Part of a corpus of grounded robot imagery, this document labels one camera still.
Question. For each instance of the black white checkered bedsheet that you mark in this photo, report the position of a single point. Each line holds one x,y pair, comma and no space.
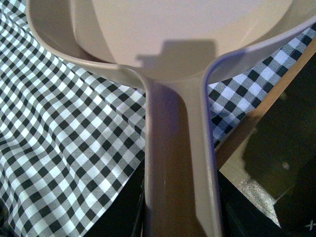
70,140

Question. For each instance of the wooden bed frame board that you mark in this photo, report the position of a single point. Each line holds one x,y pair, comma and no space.
264,155

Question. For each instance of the beige plastic dustpan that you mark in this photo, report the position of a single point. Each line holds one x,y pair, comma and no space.
173,49

